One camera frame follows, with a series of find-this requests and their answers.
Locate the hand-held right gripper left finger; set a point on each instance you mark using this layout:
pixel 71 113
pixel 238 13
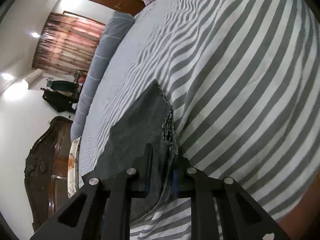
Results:
pixel 148 172

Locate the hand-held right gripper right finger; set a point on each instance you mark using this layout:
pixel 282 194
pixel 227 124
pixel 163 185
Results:
pixel 175 182

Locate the dark grey denim pants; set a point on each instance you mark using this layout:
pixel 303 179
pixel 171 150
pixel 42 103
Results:
pixel 145 120

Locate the floral pillow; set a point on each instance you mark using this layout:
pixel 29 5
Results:
pixel 73 162

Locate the carved dark wooden headboard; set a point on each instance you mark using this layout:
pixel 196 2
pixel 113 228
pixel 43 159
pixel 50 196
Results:
pixel 47 160

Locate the hanging black jacket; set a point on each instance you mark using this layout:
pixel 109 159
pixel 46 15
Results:
pixel 58 102

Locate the cluttered bedside table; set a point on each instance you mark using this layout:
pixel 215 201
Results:
pixel 81 77

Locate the grey white striped bed sheet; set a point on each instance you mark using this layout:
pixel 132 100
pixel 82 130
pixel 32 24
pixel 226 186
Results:
pixel 237 80

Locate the long grey checked bolster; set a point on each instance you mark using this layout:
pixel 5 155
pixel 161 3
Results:
pixel 100 62

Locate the hanging grey-green jacket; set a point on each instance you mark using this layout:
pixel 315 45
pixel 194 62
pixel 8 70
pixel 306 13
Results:
pixel 62 85

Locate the pink patterned curtain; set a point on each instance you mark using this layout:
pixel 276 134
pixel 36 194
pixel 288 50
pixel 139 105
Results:
pixel 67 45

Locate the round ceiling light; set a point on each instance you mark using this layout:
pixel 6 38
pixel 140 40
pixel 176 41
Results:
pixel 35 34

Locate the white wall air conditioner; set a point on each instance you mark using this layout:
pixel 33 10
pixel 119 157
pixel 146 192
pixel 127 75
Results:
pixel 32 78

